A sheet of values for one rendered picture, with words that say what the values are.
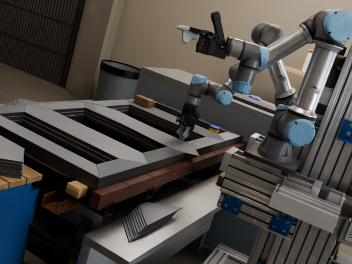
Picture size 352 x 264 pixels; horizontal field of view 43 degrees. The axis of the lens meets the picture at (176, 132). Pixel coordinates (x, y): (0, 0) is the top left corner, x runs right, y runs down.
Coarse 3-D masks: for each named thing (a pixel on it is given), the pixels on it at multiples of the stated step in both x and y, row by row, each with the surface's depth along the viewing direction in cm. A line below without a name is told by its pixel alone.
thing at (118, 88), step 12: (108, 60) 575; (108, 72) 537; (120, 72) 534; (132, 72) 539; (108, 84) 541; (120, 84) 540; (132, 84) 547; (96, 96) 557; (108, 96) 545; (120, 96) 546; (132, 96) 558
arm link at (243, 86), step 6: (240, 66) 172; (246, 66) 170; (234, 72) 178; (240, 72) 171; (246, 72) 170; (252, 72) 171; (234, 78) 175; (240, 78) 172; (246, 78) 171; (252, 78) 172; (234, 84) 174; (240, 84) 172; (246, 84) 172; (252, 84) 174; (234, 90) 174; (240, 90) 172; (246, 90) 173
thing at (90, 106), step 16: (64, 112) 236; (80, 112) 246; (96, 112) 247; (128, 112) 288; (144, 112) 285; (176, 112) 312; (0, 128) 184; (32, 128) 208; (48, 128) 204; (112, 128) 241; (128, 128) 238; (176, 128) 275; (208, 128) 301; (32, 144) 177; (64, 144) 199; (80, 144) 196; (144, 144) 233; (160, 144) 230; (224, 144) 272; (48, 160) 174; (64, 160) 170; (96, 160) 192; (160, 160) 202; (176, 160) 218; (80, 176) 167; (112, 176) 170; (128, 176) 181
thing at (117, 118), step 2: (108, 116) 246; (110, 116) 247; (112, 116) 248; (114, 116) 250; (116, 116) 251; (118, 116) 252; (120, 116) 254; (122, 116) 255; (124, 116) 256; (126, 116) 257; (128, 116) 259; (112, 118) 244; (114, 118) 246; (116, 118) 247; (118, 118) 248; (120, 118) 249; (122, 118) 250; (124, 118) 252; (126, 118) 253; (128, 118) 254; (130, 118) 256; (132, 118) 257; (116, 120) 243; (118, 120) 244; (120, 120) 245
